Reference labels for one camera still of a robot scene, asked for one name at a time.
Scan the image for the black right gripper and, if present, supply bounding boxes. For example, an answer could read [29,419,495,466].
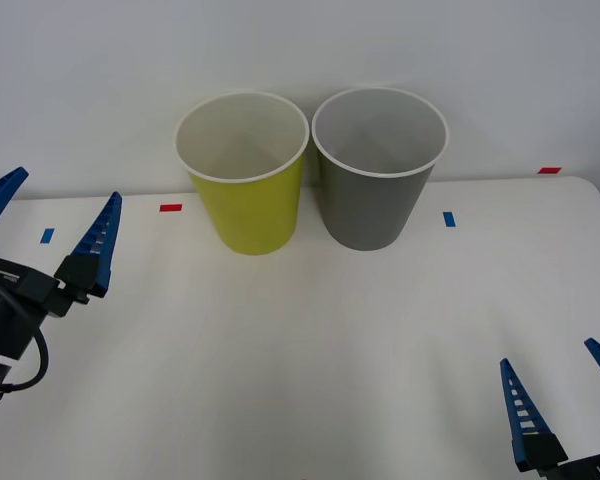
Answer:
[499,338,600,480]

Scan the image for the yellow-green plastic bin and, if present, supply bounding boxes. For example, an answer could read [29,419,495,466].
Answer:
[173,91,310,257]

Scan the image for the grey plastic bin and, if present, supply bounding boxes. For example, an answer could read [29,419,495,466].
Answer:
[310,87,450,252]

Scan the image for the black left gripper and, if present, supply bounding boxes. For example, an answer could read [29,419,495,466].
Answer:
[0,166,123,362]

